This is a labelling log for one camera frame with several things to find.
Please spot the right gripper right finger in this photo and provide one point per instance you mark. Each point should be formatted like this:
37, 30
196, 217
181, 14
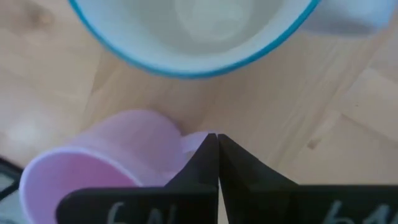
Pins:
248, 199

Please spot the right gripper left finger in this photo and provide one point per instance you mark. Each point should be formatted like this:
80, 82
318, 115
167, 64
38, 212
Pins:
192, 199

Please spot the pink plastic cup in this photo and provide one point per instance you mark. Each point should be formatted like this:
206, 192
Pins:
124, 140

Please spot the red white patterned mug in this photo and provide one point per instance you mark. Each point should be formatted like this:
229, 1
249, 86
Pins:
155, 37

